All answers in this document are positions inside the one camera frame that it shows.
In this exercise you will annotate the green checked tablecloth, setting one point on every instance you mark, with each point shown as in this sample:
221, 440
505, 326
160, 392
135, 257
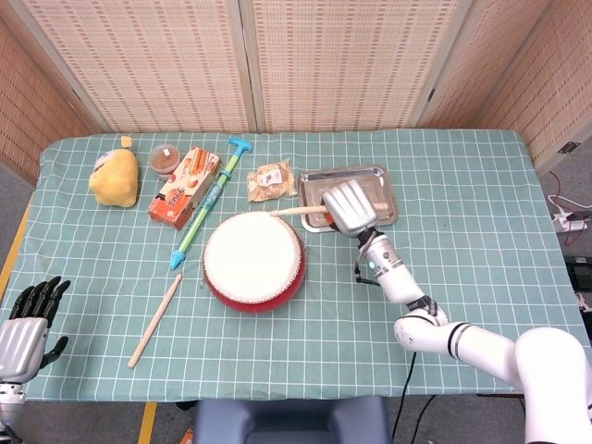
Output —
462, 162

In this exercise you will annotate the black box device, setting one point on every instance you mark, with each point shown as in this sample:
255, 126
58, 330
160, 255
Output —
580, 273

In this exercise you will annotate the orange biscuit box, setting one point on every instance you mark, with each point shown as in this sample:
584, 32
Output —
180, 192

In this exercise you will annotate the clear bag of snacks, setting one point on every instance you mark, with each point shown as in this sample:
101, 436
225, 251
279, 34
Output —
270, 182

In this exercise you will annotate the green blue water squirter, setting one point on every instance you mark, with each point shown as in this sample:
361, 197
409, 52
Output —
208, 201

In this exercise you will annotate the red drum white skin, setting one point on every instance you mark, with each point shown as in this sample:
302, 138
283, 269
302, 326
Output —
252, 259

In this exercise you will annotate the silver right hand orange fingertips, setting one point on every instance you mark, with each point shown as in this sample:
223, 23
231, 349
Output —
349, 208

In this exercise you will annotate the stainless steel tray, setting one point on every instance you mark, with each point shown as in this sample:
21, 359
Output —
384, 185

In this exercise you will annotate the wooden drumstick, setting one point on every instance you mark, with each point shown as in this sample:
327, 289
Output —
300, 211
155, 321

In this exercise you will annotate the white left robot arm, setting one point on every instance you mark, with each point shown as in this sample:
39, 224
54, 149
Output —
7, 402

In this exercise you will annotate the bamboo folding screen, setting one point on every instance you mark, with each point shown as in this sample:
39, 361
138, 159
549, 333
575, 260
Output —
162, 69

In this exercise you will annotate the yellow plush toy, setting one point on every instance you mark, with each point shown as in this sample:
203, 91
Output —
115, 180

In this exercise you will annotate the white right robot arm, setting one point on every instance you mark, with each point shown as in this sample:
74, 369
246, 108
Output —
402, 282

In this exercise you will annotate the white power strip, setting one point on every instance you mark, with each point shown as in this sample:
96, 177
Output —
571, 225

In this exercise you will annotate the clear cup brown contents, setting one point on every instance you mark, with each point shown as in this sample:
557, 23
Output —
163, 159

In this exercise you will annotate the dark blue seat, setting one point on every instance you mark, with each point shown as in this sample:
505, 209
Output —
291, 421

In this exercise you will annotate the silver left hand black fingers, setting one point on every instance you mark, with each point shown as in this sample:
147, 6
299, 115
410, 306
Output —
18, 342

